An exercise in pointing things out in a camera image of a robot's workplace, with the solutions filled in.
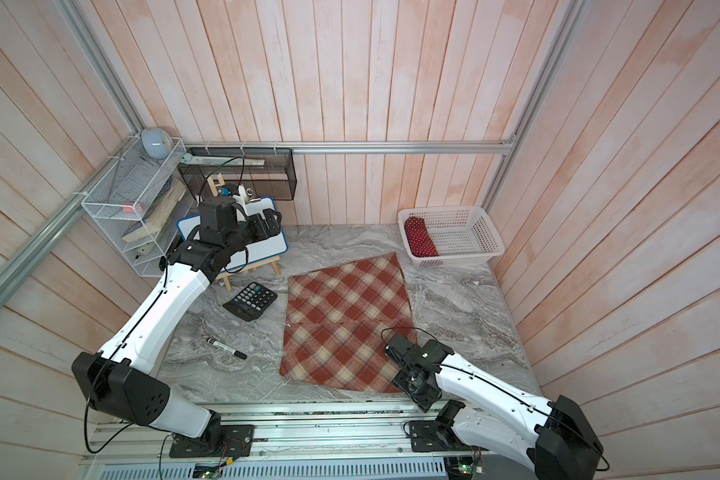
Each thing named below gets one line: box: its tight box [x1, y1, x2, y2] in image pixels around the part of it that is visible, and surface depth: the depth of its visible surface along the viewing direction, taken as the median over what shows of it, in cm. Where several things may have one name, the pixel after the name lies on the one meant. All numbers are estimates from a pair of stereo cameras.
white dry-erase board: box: [177, 214, 200, 240], surface depth 90 cm
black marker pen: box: [206, 337, 247, 360], surface depth 90 cm
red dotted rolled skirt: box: [404, 216, 439, 257], surface depth 113 cm
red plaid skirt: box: [280, 252, 417, 394], surface depth 95 cm
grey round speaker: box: [141, 127, 173, 159], surface depth 84 cm
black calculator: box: [223, 282, 278, 322], surface depth 100 cm
